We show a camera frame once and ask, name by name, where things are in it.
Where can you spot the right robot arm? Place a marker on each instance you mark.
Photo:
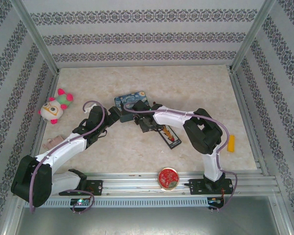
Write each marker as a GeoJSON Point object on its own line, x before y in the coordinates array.
{"type": "Point", "coordinates": [171, 117]}

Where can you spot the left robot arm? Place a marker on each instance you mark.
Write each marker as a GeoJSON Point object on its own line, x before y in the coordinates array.
{"type": "Point", "coordinates": [63, 149]}

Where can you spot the black flat box with print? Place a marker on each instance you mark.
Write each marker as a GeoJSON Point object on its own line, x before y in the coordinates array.
{"type": "Point", "coordinates": [172, 140]}

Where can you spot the white plush toy with glasses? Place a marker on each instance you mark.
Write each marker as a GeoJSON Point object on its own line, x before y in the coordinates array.
{"type": "Point", "coordinates": [51, 110]}

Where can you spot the small pink toy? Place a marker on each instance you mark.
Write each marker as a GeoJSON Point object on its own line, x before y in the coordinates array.
{"type": "Point", "coordinates": [54, 142]}

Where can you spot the red round tin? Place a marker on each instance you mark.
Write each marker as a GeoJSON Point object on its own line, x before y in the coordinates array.
{"type": "Point", "coordinates": [168, 178]}

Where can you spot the circuit board with green light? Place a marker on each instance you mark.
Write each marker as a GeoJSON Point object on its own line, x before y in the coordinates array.
{"type": "Point", "coordinates": [80, 202]}

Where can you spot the yellow block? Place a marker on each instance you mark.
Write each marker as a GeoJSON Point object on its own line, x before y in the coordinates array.
{"type": "Point", "coordinates": [231, 144]}

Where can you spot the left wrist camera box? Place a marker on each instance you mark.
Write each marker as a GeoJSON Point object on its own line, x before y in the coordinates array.
{"type": "Point", "coordinates": [89, 107]}

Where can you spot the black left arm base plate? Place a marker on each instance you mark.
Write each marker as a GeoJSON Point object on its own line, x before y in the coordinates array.
{"type": "Point", "coordinates": [96, 187]}

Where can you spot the aluminium mounting rail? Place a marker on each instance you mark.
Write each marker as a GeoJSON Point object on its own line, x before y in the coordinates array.
{"type": "Point", "coordinates": [132, 183]}

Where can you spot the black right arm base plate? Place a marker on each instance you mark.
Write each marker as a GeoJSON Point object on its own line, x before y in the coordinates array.
{"type": "Point", "coordinates": [197, 187]}

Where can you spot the aluminium frame post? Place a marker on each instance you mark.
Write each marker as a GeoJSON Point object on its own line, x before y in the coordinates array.
{"type": "Point", "coordinates": [252, 34]}
{"type": "Point", "coordinates": [34, 34]}

